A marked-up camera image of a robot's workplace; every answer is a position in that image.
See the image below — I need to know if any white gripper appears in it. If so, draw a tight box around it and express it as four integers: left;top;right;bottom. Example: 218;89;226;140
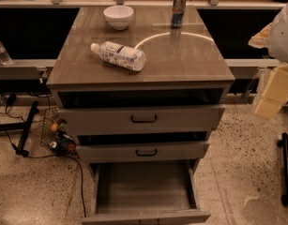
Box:
254;64;288;119

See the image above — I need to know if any grey drawer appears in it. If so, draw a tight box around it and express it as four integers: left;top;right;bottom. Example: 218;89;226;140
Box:
58;105;225;136
77;141;209;163
82;160;210;225

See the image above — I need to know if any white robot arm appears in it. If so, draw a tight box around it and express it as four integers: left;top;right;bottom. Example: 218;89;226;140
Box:
248;3;288;119

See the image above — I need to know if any grey drawer cabinet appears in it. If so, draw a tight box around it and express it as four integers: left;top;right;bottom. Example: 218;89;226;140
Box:
45;5;236;173

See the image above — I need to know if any blue silver drink can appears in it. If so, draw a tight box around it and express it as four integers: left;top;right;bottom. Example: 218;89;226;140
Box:
171;0;186;29

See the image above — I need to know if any clear plastic water bottle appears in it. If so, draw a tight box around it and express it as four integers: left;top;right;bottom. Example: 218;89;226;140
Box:
90;41;146;71

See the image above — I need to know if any white ceramic bowl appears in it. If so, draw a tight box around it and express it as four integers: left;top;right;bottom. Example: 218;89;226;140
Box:
103;5;134;30

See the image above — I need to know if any black stand leg left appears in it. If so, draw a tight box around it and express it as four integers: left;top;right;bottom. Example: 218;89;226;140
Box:
0;101;38;158

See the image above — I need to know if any clear bottle at left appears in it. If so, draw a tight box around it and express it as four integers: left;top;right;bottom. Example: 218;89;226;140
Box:
0;41;12;65

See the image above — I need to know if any wire basket with fruit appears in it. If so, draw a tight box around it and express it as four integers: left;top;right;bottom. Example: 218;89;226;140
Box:
40;108;77;155

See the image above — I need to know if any black floor cable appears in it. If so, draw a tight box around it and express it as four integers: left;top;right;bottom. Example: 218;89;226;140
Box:
0;92;87;218

